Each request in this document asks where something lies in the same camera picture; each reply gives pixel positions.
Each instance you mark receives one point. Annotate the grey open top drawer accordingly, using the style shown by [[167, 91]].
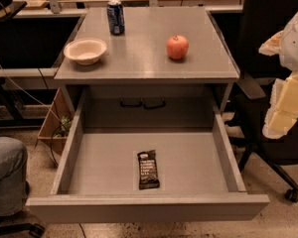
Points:
[[171, 163]]

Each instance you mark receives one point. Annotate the white paper bowl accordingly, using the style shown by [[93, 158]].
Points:
[[85, 51]]

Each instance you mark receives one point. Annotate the red apple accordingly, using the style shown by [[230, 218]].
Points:
[[177, 47]]

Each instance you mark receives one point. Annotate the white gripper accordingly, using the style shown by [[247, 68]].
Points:
[[296, 49]]

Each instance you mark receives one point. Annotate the cardboard box with items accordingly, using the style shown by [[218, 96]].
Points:
[[51, 132]]

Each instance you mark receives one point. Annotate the dark chocolate rxbar wrapper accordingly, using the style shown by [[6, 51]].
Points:
[[148, 172]]

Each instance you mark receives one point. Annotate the person leg in jeans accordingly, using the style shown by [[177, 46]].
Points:
[[13, 166]]

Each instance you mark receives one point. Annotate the black office chair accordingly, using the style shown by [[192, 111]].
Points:
[[260, 20]]

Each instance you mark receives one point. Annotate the black chair base left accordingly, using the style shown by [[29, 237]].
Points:
[[34, 230]]

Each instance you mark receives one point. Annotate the black lower drawer handles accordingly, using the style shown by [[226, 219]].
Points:
[[140, 103]]

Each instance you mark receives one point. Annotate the blue soda can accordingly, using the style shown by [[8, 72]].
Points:
[[115, 17]]

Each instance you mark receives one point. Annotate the grey cabinet counter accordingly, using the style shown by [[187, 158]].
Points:
[[136, 65]]

